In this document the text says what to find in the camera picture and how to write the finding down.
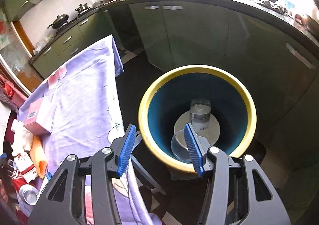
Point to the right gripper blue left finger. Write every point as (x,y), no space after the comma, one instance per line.
(126,145)

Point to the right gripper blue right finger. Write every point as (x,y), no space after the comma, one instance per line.
(195,153)

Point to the white paper bowl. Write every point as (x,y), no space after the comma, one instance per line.
(212,133)

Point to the clear plastic water bottle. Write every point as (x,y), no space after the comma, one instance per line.
(199,116)

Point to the orange foam fruit net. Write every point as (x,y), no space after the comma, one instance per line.
(38,157)

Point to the red white drink carton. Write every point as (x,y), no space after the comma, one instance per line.
(25,166)

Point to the pink purple cardboard box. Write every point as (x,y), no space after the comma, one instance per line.
(40,115)

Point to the red crushed cola can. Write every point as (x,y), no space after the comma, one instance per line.
(27,192)

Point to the clear plastic cup lid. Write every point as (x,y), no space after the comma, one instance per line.
(179,147)

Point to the yellow rimmed teal trash bin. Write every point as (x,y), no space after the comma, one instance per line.
(216,103)

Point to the green lower kitchen cabinets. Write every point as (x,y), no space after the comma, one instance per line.
(272,55)

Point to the purple floral tablecloth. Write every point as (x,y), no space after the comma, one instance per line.
(83,146)

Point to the crumpled white tissue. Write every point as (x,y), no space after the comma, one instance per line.
(23,138)

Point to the black wok with lid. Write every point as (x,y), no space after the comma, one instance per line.
(59,21)

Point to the gas stove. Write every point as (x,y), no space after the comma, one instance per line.
(75,19)

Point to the small steel pot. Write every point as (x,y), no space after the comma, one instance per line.
(82,8)

